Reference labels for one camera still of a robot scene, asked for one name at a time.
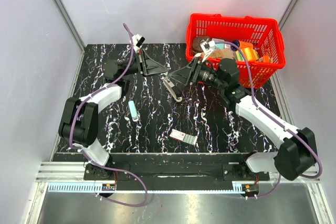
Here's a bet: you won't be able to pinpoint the red staple box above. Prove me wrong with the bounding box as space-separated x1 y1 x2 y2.
169 129 197 145

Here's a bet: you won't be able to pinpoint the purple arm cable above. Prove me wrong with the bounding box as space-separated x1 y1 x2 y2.
69 23 149 207
223 40 323 200

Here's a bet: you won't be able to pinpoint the teal white small box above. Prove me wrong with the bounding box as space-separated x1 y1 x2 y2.
213 38 225 49

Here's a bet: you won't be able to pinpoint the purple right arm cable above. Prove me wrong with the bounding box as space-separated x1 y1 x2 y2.
223 40 323 200

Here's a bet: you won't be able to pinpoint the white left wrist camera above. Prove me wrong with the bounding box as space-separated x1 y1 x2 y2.
132 34 145 52

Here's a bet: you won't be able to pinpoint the orange packet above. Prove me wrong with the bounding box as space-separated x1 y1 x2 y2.
258 55 273 63

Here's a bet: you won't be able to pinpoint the red plastic shopping basket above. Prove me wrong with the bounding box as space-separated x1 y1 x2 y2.
186 14 286 89

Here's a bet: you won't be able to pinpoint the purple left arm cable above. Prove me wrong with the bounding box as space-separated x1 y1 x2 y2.
69 23 149 207

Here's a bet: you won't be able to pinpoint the green yellow striped box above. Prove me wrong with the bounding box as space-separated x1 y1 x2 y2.
235 48 259 61

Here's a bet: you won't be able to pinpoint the aluminium frame rail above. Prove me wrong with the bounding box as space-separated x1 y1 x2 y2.
34 162 322 195

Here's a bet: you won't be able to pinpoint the black marble pattern mat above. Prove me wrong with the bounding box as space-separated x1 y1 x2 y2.
73 44 280 153

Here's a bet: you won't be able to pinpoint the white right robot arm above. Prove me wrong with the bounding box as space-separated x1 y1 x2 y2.
168 58 321 181

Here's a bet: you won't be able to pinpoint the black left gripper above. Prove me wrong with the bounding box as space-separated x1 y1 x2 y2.
121 49 169 78

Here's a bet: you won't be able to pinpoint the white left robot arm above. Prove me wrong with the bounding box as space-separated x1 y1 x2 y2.
58 48 168 180

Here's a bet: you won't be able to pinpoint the brown round bun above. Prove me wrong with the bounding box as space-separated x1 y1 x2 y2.
192 36 212 54

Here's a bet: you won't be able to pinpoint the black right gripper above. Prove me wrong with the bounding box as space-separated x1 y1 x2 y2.
168 57 226 91

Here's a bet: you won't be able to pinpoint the brown cardboard box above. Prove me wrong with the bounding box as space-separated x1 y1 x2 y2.
194 49 235 60

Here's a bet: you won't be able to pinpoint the blue cap bottle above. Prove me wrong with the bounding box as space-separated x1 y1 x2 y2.
232 40 240 47

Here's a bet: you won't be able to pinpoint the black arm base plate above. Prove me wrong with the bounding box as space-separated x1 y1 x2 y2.
83 153 270 181

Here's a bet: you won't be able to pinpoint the cream metal stapler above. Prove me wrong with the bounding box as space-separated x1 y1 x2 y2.
163 77 182 102

